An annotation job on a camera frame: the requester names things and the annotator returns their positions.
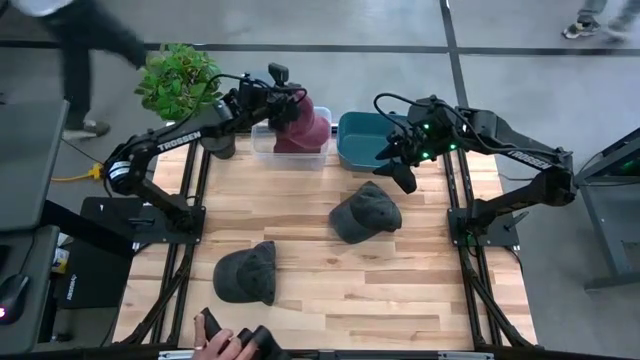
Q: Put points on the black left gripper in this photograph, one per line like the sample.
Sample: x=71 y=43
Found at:
x=260 y=102

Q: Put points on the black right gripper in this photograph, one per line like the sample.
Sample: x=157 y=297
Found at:
x=430 y=140

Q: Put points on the maroon baseball cap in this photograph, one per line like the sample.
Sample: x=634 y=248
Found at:
x=290 y=147
x=312 y=127

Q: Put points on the dark grey baseball cap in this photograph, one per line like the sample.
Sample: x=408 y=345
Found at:
x=365 y=212
x=245 y=275

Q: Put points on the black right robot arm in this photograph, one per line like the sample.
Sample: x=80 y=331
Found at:
x=525 y=155

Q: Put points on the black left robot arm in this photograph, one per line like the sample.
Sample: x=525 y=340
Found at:
x=175 y=140

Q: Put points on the teal plastic bin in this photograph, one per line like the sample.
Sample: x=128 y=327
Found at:
x=357 y=140

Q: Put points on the clear plastic bin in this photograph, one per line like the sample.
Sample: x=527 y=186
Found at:
x=300 y=161

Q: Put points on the green potted plant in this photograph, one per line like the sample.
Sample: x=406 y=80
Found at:
x=172 y=80

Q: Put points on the person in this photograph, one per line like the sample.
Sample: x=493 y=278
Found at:
x=580 y=27
x=80 y=40

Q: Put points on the grey metal cart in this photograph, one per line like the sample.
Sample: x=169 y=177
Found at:
x=615 y=225

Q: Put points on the black controller box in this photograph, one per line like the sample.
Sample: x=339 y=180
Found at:
x=95 y=280

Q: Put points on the dark grey monitor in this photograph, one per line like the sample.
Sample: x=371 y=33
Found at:
x=25 y=165

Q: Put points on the white yellow small container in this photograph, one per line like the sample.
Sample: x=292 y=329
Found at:
x=61 y=260

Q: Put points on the grey side desk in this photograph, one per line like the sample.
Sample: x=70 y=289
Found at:
x=44 y=250

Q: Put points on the black computer mouse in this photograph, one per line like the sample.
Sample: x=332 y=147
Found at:
x=12 y=300

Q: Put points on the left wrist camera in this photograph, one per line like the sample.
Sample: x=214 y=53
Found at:
x=278 y=74

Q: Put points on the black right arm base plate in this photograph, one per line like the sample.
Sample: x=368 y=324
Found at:
x=505 y=239

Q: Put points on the black metal table frame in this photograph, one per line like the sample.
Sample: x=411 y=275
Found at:
x=187 y=260

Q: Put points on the silver metal bracket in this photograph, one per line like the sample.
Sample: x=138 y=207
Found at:
x=175 y=355
x=465 y=356

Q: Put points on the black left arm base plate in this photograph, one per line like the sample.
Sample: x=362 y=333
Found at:
x=100 y=215

